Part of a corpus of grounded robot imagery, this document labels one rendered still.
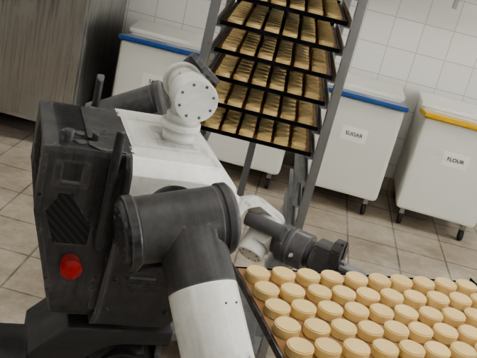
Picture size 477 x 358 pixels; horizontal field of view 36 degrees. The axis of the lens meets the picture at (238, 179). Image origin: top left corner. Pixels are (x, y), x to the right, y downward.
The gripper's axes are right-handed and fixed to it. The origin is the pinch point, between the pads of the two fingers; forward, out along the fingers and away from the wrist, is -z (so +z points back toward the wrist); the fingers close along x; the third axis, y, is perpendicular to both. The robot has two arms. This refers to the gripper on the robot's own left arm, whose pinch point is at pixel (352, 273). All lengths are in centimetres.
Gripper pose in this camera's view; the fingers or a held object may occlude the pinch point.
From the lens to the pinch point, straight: 165.7
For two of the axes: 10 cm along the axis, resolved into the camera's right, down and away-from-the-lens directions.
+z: -8.5, -3.6, 3.8
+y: 4.7, -2.2, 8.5
